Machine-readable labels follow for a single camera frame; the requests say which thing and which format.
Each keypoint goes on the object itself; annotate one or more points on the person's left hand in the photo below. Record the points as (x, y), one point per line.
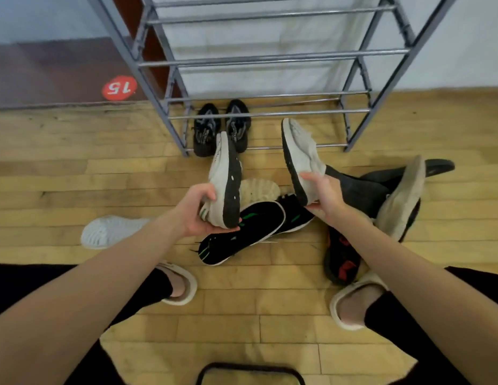
(189, 214)

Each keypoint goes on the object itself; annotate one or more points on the person's right hand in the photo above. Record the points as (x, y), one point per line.
(329, 198)

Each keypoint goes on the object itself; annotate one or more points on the person's left thumb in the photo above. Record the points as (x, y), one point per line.
(205, 191)

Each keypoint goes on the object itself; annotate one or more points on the person's right thumb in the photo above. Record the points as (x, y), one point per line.
(310, 177)

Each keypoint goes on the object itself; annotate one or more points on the white sneaker with black sole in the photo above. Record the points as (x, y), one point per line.
(225, 184)
(303, 156)

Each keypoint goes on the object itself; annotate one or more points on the person's left forearm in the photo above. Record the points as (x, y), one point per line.
(84, 300)

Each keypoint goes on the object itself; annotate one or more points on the person's right forearm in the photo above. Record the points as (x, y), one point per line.
(417, 292)

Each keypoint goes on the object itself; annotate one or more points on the black sneaker with green marks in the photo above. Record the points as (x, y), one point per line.
(241, 232)
(297, 216)

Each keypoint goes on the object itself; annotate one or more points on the cream ridged sole shoe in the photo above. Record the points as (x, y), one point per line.
(259, 192)

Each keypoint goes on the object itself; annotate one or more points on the black sock boot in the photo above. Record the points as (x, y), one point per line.
(361, 192)
(437, 166)

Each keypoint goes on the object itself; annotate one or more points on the black grey sneaker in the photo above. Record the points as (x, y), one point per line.
(206, 132)
(237, 124)

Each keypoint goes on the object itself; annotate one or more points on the black shoe with red marks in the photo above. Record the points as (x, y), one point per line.
(341, 258)

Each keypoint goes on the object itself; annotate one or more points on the person's left white slipper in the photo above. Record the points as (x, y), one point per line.
(187, 286)

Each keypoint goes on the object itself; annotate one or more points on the person's white slipper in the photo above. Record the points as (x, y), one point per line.
(343, 300)
(187, 286)

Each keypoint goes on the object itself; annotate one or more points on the beige worn shoe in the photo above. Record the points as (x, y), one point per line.
(403, 204)

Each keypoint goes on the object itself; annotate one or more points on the white perforated shoe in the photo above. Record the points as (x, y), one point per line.
(108, 231)

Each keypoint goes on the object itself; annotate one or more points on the grey metal shoe rack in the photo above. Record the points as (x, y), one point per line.
(269, 58)

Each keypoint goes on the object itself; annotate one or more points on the person's right white slipper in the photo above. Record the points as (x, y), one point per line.
(343, 300)

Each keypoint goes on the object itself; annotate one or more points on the red round floor sticker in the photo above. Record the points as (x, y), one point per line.
(119, 88)

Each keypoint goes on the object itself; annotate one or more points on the person's right leg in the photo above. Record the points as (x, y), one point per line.
(393, 320)

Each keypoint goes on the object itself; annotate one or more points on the person's leg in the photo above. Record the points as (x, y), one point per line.
(393, 320)
(16, 284)

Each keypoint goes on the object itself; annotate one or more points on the person's left leg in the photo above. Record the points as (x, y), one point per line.
(16, 284)

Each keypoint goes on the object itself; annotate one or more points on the black stool frame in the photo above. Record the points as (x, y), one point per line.
(249, 368)

